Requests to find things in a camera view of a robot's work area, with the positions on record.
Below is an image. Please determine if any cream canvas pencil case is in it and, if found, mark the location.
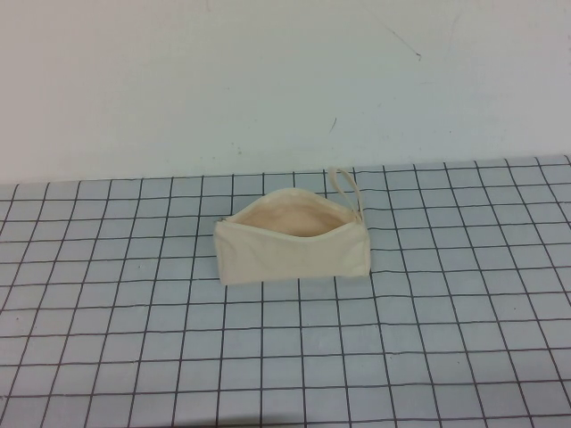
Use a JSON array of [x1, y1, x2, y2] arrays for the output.
[[212, 166, 371, 285]]

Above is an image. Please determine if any blue grid pattern tablecloth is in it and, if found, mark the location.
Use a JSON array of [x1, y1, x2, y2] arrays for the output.
[[0, 154, 571, 428]]

